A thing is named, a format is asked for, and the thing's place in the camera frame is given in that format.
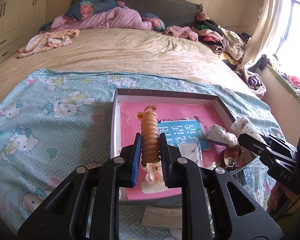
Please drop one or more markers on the clear bag with earring card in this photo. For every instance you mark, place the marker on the clear bag with earring card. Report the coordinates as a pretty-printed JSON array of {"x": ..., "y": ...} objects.
[{"x": 190, "y": 155}]

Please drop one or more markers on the purple garment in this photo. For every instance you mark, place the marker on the purple garment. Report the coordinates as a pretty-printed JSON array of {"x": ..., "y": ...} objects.
[{"x": 255, "y": 82}]

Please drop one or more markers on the large floral pillow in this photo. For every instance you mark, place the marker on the large floral pillow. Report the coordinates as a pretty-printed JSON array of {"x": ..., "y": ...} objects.
[{"x": 90, "y": 6}]

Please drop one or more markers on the pile of mixed clothes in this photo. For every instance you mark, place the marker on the pile of mixed clothes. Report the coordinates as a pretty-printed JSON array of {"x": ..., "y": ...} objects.
[{"x": 222, "y": 42}]

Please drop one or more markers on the small floral pillow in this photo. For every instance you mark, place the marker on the small floral pillow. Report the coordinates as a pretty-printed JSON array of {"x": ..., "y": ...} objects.
[{"x": 156, "y": 22}]

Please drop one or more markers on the beige paper card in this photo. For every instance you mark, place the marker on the beige paper card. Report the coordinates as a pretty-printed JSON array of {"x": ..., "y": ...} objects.
[{"x": 162, "y": 216}]

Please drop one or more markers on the beige bedspread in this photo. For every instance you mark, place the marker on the beige bedspread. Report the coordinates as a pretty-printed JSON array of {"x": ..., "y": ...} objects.
[{"x": 127, "y": 52}]

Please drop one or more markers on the grey padded headboard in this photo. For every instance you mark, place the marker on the grey padded headboard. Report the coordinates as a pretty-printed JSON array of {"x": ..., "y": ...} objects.
[{"x": 160, "y": 7}]

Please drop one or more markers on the pink quilt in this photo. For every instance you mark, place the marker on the pink quilt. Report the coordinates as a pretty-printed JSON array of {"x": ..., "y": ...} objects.
[{"x": 110, "y": 20}]

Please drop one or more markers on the black cardboard box tray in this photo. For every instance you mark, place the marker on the black cardboard box tray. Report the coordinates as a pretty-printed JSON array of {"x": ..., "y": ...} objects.
[{"x": 113, "y": 125}]

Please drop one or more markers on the orange spiral hair clip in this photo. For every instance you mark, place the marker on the orange spiral hair clip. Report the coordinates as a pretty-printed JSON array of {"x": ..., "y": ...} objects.
[{"x": 150, "y": 135}]

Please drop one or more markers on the window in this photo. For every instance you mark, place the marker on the window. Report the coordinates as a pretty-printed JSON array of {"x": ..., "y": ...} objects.
[{"x": 297, "y": 25}]

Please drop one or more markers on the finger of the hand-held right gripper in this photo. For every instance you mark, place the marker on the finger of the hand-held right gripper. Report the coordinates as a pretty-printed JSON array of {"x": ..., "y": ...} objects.
[
  {"x": 252, "y": 145},
  {"x": 277, "y": 142}
]

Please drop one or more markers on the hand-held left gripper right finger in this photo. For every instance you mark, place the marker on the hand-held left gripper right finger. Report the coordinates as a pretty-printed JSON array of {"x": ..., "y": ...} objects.
[{"x": 165, "y": 162}]

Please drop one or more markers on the peach patterned garment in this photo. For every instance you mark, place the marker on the peach patterned garment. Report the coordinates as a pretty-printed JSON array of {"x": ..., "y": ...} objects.
[{"x": 50, "y": 41}]

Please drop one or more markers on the cream curtain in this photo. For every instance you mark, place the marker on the cream curtain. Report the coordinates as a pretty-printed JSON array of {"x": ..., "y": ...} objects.
[{"x": 265, "y": 25}]

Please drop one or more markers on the cat printed blue blanket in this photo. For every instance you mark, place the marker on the cat printed blue blanket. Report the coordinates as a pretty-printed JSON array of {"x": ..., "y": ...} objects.
[{"x": 52, "y": 120}]

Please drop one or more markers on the cream claw hair clip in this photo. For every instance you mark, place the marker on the cream claw hair clip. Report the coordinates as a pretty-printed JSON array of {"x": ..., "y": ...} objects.
[{"x": 220, "y": 135}]

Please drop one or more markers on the white wardrobe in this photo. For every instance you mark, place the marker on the white wardrobe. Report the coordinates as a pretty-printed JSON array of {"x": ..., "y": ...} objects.
[{"x": 10, "y": 25}]

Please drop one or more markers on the pearl bow hair clip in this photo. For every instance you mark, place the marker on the pearl bow hair clip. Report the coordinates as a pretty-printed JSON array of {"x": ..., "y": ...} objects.
[{"x": 152, "y": 189}]

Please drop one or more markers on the pink fluffy garment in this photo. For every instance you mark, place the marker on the pink fluffy garment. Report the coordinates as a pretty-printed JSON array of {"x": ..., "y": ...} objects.
[{"x": 181, "y": 32}]

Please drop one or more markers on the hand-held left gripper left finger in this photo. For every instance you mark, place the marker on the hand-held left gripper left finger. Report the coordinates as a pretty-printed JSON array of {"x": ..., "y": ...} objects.
[{"x": 137, "y": 162}]

